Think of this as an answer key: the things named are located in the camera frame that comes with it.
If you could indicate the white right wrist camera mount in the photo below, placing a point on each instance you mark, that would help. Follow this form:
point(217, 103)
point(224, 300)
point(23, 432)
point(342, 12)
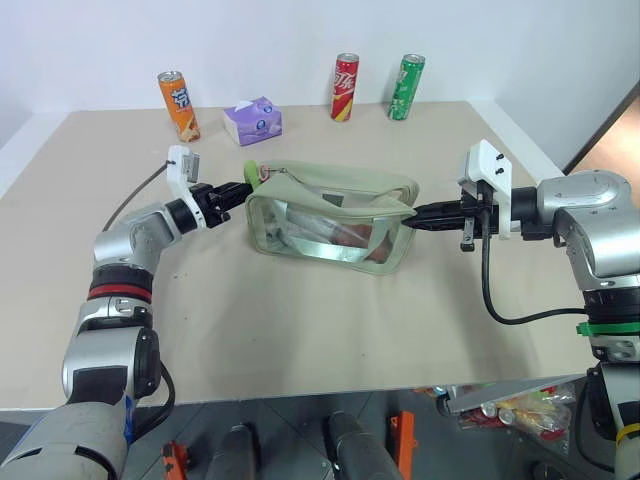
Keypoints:
point(487, 165)

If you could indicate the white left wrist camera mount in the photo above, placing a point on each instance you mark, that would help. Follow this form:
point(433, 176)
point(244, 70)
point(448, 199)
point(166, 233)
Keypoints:
point(178, 165)

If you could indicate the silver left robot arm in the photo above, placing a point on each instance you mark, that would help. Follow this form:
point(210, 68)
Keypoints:
point(117, 245)

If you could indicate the green pouch with clear window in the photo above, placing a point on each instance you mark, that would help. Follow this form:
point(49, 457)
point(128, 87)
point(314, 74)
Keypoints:
point(345, 192)

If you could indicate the clear bag of snacks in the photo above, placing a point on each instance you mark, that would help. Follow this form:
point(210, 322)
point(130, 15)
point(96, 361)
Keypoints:
point(525, 412)

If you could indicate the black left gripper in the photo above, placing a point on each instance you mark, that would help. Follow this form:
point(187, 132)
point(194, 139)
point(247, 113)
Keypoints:
point(207, 197)

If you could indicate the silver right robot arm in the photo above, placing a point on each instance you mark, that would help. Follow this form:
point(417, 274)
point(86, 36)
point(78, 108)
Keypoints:
point(595, 220)

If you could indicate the purple tissue pack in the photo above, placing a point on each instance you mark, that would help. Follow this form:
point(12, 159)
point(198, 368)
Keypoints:
point(255, 122)

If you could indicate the green soda can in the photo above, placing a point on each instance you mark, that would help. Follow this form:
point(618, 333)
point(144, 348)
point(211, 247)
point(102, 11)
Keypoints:
point(405, 87)

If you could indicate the dark rounded shape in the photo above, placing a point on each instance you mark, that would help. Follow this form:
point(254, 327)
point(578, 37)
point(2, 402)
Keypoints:
point(357, 445)

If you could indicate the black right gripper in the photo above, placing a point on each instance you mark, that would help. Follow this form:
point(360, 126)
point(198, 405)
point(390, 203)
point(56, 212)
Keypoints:
point(475, 212)

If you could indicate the orange drink can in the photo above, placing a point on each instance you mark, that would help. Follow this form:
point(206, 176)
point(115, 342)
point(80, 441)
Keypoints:
point(181, 107)

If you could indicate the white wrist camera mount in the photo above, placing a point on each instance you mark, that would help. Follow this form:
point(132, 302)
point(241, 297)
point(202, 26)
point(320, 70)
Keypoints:
point(487, 165)
point(178, 165)

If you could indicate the red cola can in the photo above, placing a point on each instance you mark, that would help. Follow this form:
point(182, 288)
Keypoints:
point(344, 87)

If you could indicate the orange metal bracket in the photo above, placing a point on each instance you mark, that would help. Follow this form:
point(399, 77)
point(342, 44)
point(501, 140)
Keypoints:
point(172, 460)
point(405, 435)

